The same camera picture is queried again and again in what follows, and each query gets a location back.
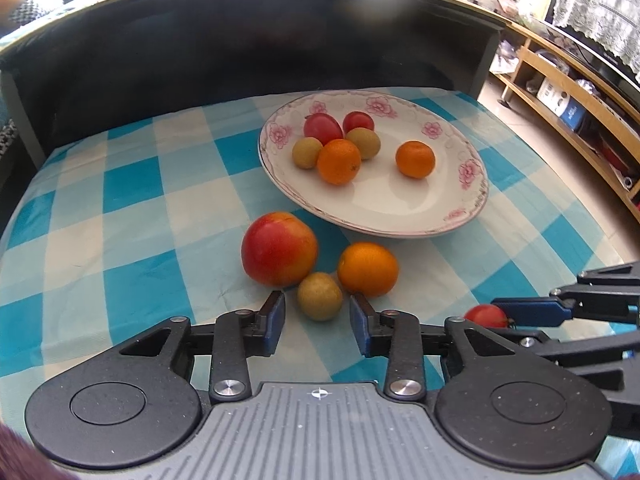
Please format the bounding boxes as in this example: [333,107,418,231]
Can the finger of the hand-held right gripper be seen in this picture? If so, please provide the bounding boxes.
[491,262,640,330]
[510,330,640,397]

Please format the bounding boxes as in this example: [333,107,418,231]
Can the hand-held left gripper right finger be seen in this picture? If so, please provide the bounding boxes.
[349,294,540,402]

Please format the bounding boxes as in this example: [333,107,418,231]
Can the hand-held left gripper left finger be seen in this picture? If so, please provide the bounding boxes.
[120,290,287,404]

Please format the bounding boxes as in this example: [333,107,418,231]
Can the red tomato with stem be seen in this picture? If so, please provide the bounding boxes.
[463,303,516,332]

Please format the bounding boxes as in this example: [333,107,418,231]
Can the brown longan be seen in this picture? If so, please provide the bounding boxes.
[297,271,344,322]
[291,136,324,170]
[345,127,382,161]

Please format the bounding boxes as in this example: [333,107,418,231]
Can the white floral plate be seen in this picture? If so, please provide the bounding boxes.
[257,91,490,239]

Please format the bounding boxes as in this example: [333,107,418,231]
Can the small orange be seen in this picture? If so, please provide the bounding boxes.
[395,140,436,180]
[337,242,400,298]
[317,138,362,186]

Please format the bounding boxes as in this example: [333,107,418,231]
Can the oblong red tomato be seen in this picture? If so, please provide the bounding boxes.
[303,113,345,146]

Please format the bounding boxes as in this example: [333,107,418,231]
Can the red yellow apple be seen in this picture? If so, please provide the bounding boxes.
[241,211,319,288]

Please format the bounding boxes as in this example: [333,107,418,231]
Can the blue white checkered tablecloth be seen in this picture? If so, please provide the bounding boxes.
[0,86,640,480]

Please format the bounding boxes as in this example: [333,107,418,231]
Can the blue box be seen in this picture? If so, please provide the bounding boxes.
[564,102,589,132]

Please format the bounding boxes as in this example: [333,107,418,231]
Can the small round cherry tomato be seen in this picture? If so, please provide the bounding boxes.
[342,111,376,134]

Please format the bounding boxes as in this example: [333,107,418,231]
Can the white box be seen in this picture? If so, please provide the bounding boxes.
[535,77,569,112]

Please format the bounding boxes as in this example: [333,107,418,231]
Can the wooden television cabinet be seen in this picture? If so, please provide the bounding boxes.
[491,14,640,222]

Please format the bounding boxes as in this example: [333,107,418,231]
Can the white papers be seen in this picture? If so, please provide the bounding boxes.
[491,41,522,75]

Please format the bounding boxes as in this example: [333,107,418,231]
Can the black television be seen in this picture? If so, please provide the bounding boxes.
[549,0,640,88]

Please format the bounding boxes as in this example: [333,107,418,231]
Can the white lace cloth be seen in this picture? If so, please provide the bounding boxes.
[552,0,640,76]

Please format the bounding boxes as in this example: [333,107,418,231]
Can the brown patterned cushion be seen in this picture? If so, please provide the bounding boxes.
[0,0,63,28]

